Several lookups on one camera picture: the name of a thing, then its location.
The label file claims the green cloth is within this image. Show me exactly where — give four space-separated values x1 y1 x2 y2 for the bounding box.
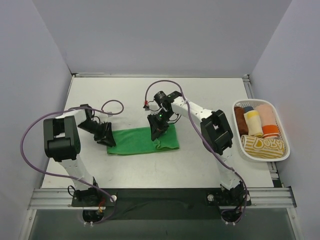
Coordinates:
106 125 180 156

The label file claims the yellow cream towel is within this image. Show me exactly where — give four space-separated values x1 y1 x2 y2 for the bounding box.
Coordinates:
244 110 263 138

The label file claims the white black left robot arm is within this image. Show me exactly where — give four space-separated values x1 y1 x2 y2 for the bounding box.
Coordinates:
43 104 116 206

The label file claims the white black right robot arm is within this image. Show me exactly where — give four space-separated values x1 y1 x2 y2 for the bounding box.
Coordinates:
147 91 245 205

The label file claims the black base mat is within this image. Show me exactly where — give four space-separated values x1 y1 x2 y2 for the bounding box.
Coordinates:
81 193 248 223

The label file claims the brown rolled towel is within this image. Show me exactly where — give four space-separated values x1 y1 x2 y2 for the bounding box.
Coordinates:
234 106 249 136

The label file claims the blue rolled towel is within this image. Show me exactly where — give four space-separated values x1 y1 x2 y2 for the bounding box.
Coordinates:
243 106 254 113

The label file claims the yellow white patterned rolled towel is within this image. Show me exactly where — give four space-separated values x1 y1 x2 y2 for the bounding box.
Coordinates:
240 135 285 159

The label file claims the white perforated plastic basket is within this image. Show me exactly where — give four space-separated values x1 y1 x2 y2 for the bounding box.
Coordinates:
232 99 290 162

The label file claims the peach orange rolled towel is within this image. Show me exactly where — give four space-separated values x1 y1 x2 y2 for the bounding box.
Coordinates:
255 104 279 139

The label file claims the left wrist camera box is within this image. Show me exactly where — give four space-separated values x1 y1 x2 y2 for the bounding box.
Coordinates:
103 111 114 118

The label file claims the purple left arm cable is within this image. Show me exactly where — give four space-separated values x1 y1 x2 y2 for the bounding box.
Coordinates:
19 99 125 223

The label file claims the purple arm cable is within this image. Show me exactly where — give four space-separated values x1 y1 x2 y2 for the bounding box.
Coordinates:
19 99 125 223
142 79 250 224

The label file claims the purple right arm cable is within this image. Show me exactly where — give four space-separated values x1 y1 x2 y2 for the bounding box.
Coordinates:
142 79 250 224

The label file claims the aluminium front frame rail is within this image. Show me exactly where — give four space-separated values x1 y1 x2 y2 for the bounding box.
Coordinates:
28 187 297 210

